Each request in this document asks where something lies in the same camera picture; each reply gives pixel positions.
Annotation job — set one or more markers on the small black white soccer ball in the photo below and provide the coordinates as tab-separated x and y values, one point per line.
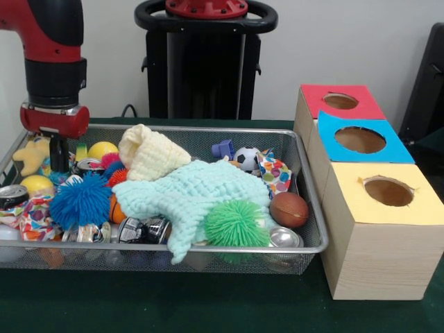
247	159

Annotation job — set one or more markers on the cream knit cloth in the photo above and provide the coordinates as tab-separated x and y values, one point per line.
152	156

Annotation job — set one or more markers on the plain silver can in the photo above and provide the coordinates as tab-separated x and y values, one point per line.
284	238

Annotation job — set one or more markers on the wooden box with three holes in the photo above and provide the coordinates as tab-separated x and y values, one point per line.
374	263

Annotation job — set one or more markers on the mint green knit cloth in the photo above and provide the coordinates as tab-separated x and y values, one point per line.
187	194

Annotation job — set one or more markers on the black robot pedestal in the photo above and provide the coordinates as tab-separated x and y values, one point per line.
208	76

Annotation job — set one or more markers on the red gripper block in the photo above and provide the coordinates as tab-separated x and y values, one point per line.
52	121

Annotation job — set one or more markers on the yellow smiley face ball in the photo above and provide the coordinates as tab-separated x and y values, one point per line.
36	185

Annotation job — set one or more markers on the green spiky rubber ball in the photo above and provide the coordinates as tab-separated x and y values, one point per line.
236	223

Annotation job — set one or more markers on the globe print ball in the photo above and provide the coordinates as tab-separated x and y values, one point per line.
59	177

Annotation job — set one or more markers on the colourful dotted cloth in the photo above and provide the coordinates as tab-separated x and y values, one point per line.
279	177

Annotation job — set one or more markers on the black printed can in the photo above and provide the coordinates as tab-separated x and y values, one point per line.
142	230

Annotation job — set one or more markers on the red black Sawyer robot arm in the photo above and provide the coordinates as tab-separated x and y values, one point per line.
52	76

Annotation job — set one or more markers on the shallow clear mesh bin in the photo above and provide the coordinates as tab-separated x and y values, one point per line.
104	258

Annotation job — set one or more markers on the small brown football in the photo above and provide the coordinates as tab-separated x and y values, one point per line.
289	209

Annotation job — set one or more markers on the blue spiky rubber ball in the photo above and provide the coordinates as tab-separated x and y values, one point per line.
79	203

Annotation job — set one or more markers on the black upright panel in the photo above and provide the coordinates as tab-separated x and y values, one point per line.
428	86

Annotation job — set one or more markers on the dark green tablecloth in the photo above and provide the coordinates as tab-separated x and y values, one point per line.
431	163
173	305

